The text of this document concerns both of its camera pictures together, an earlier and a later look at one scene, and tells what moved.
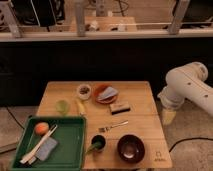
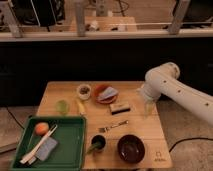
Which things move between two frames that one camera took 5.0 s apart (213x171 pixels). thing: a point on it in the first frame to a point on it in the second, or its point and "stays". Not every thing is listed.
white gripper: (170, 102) to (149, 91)
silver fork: (103, 129) stays
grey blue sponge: (45, 149) stays
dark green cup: (98, 142) stays
